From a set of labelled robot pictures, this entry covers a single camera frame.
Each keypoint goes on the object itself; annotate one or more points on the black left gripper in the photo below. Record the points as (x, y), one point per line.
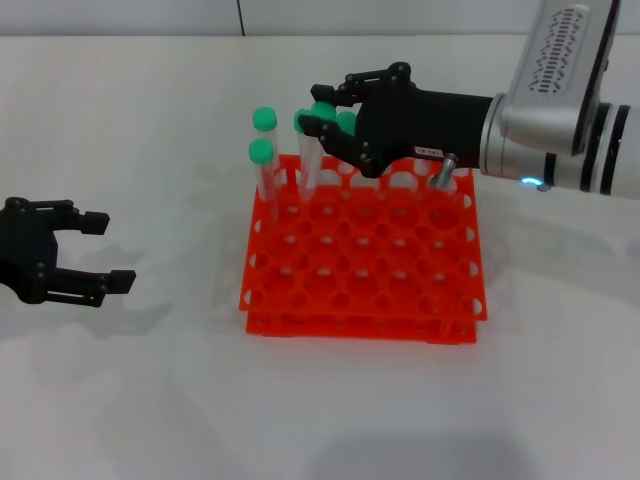
(25, 250)

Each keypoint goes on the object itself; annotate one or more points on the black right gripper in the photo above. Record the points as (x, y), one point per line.
(425, 125)

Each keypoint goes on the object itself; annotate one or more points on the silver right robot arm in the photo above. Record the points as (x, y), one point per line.
(550, 150)

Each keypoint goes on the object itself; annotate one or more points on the orange test tube rack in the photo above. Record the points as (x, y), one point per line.
(360, 260)

